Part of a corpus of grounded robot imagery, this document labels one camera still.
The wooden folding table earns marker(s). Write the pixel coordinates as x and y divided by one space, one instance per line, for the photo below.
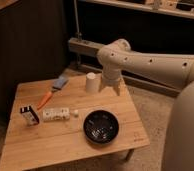
50 143

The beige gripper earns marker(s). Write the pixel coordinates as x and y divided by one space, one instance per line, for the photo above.
110 77

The black bowl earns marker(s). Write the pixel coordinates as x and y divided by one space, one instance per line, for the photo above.
101 127

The small white cube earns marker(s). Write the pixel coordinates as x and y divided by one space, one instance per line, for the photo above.
75 113

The orange handled blue brush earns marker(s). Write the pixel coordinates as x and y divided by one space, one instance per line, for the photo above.
57 85

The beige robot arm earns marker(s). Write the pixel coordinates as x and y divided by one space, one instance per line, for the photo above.
175 70

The vertical metal pole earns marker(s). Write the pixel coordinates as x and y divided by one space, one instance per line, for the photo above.
78 33

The background wooden shelf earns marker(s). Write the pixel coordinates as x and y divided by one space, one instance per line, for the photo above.
154 8

